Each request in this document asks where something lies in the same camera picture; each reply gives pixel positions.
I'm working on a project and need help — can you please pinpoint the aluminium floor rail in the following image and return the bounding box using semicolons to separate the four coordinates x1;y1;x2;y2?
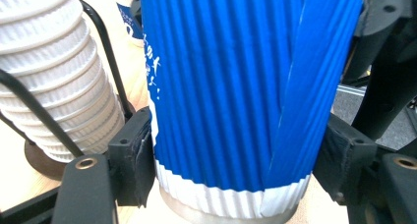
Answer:
334;84;366;98

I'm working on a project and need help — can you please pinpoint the black wire cup holder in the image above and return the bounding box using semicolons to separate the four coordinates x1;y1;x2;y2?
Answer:
0;0;136;182

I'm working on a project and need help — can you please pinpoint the blue ribbed paper cup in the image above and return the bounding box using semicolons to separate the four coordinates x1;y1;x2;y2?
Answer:
140;0;369;224
111;0;146;49

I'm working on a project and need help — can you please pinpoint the stack of white paper cups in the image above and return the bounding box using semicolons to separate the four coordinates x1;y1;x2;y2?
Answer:
0;0;127;164

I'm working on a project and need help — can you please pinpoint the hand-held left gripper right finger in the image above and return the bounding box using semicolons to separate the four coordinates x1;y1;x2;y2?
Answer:
313;112;379;206

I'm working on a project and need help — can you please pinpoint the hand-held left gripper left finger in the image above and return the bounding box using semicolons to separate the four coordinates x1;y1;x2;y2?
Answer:
107;105;157;208

